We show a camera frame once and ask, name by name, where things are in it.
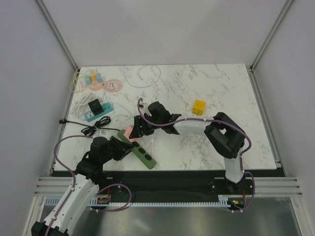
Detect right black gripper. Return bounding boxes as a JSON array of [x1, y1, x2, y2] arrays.
[[130, 113, 163, 138]]

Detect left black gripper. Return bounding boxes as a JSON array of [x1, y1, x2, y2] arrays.
[[100, 136, 134, 164]]

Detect pink cube plug adapter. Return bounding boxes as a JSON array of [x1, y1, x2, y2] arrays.
[[124, 125, 138, 143]]

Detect green power strip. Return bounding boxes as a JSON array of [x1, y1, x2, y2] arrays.
[[117, 129, 157, 170]]

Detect yellow cube plug adapter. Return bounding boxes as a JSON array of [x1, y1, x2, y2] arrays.
[[192, 99, 206, 116]]

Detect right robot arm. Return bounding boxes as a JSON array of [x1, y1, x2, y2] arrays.
[[129, 99, 248, 194]]

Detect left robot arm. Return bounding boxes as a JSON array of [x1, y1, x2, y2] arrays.
[[31, 137, 134, 236]]

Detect pink round power socket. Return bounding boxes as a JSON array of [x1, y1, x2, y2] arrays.
[[88, 82, 104, 91]]

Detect blue plug on pink socket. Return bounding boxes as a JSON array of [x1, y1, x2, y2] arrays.
[[96, 73, 103, 83]]

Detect yellow plug on pink socket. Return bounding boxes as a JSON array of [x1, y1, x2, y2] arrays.
[[89, 72, 97, 81]]

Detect teal plug on pink socket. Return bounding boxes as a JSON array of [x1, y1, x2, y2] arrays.
[[85, 76, 91, 85]]

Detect teal power strip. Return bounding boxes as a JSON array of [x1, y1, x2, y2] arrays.
[[84, 103, 114, 122]]

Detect black cube adapter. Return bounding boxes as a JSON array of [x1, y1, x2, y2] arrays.
[[88, 99, 104, 116]]

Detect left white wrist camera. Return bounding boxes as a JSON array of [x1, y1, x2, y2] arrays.
[[94, 130, 111, 139]]

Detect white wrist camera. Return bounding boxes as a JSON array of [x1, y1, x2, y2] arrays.
[[94, 130, 111, 139], [139, 101, 150, 115]]

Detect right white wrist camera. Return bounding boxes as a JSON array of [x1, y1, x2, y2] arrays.
[[139, 101, 150, 115]]

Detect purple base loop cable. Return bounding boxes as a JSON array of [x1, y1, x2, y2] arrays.
[[91, 185, 132, 213]]

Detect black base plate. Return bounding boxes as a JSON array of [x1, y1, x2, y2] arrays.
[[99, 170, 254, 203]]

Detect light blue thin cable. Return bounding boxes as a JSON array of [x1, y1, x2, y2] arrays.
[[100, 64, 162, 123]]

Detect pink coiled cable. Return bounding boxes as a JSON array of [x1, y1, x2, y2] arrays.
[[103, 78, 124, 93]]

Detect white coiled cable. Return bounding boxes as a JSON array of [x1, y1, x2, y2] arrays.
[[71, 94, 96, 117]]

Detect yellow thin cable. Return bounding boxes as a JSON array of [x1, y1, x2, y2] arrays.
[[69, 69, 87, 93]]

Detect white slotted cable duct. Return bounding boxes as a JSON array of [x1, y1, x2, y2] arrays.
[[45, 196, 231, 207]]

